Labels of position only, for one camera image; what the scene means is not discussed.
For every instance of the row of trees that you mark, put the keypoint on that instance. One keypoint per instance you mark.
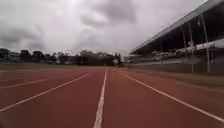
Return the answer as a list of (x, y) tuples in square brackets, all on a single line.
[(93, 59)]

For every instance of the red running track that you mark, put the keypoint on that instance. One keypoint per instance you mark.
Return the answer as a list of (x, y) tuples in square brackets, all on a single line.
[(133, 106)]

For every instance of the grass field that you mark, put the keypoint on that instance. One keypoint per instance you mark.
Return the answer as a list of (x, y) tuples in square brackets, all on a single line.
[(33, 66)]

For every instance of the roofed grandstand building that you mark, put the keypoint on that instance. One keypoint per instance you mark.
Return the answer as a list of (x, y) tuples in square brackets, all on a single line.
[(193, 36)]

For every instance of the low building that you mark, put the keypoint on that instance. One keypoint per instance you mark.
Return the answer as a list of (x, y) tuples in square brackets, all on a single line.
[(6, 55)]

